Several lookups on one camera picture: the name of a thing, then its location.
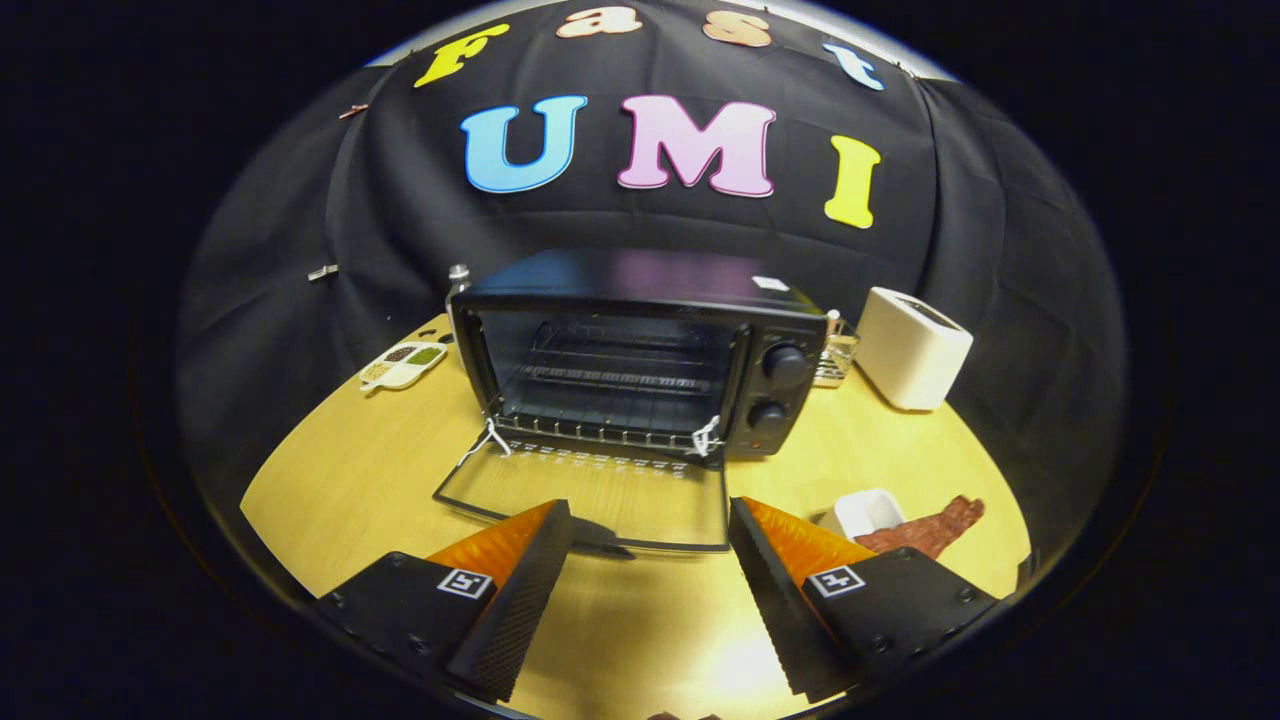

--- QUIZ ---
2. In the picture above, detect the small wire rack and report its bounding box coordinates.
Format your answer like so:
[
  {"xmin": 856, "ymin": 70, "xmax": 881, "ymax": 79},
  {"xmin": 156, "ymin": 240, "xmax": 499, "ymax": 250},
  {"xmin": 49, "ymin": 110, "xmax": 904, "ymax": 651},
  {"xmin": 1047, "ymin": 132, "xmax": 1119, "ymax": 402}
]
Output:
[{"xmin": 815, "ymin": 310, "xmax": 861, "ymax": 389}]

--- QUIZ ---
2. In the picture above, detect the black toaster oven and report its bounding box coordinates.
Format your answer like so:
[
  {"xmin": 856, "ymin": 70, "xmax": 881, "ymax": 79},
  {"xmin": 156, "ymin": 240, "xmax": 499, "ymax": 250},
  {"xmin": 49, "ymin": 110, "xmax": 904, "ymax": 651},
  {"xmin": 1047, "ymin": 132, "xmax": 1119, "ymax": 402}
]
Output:
[{"xmin": 432, "ymin": 248, "xmax": 831, "ymax": 559}]

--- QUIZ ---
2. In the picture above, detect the small white dish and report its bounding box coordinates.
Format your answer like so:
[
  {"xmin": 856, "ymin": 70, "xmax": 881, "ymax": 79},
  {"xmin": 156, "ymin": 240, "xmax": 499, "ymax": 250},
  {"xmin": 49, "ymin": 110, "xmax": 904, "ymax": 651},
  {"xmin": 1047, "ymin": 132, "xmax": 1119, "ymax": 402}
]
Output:
[{"xmin": 818, "ymin": 488, "xmax": 906, "ymax": 541}]

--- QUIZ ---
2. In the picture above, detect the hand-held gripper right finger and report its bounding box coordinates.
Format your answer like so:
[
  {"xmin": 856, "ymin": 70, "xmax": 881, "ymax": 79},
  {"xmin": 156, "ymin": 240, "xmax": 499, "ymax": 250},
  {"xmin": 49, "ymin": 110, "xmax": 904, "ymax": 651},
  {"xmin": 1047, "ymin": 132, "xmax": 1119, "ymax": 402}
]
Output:
[{"xmin": 728, "ymin": 496, "xmax": 999, "ymax": 704}]

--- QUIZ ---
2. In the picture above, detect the black backdrop cloth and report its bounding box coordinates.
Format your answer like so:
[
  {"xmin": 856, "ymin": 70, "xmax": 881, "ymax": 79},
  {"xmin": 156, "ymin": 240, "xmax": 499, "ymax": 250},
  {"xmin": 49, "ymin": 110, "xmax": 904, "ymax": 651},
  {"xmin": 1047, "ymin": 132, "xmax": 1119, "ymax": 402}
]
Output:
[{"xmin": 180, "ymin": 0, "xmax": 1129, "ymax": 501}]

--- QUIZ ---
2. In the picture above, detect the white pop-up toaster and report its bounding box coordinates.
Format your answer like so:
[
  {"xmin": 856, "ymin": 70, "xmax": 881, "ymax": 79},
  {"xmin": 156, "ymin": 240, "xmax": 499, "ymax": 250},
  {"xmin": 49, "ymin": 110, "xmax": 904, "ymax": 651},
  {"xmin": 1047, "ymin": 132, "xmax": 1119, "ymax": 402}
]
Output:
[{"xmin": 855, "ymin": 287, "xmax": 974, "ymax": 412}]

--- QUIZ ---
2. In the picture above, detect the brown meat slice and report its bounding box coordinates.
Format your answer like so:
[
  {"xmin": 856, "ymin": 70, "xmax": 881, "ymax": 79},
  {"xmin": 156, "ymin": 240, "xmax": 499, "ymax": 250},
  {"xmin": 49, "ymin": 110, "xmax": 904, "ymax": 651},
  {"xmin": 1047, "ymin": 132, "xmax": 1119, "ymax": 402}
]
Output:
[{"xmin": 855, "ymin": 495, "xmax": 986, "ymax": 561}]

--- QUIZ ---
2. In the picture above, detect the white divided plate with grains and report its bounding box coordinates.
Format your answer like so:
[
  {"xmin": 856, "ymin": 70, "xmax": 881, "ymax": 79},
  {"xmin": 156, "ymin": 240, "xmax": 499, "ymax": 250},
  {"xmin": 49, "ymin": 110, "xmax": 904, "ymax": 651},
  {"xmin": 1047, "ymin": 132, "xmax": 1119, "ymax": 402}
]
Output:
[{"xmin": 359, "ymin": 341, "xmax": 448, "ymax": 392}]

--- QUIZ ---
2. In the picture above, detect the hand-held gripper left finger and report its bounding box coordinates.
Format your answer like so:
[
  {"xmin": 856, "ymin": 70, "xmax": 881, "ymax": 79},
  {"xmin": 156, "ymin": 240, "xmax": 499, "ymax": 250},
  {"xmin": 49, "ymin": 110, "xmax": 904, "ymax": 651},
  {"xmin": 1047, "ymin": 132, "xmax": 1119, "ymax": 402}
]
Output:
[{"xmin": 312, "ymin": 499, "xmax": 574, "ymax": 704}]

